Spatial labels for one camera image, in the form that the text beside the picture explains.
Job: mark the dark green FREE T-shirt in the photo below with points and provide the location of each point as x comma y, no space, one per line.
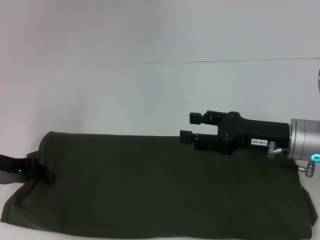
150,187

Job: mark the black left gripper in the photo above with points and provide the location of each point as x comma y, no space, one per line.
11,168

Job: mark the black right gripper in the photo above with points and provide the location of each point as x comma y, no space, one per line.
250,132

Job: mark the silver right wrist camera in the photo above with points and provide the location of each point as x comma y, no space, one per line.
319,80

